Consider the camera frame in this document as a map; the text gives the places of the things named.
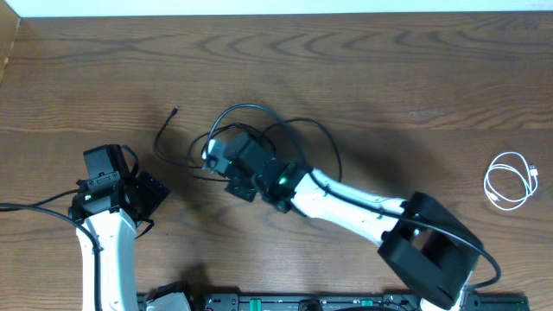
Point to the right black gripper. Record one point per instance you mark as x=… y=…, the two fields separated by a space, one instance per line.
x=236 y=187

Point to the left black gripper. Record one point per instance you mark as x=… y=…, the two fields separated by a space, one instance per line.
x=153 y=187

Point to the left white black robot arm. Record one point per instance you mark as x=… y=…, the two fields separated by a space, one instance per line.
x=108 y=211

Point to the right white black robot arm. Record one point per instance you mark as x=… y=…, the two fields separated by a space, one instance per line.
x=425 y=245

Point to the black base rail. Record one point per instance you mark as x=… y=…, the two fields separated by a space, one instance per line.
x=337 y=302

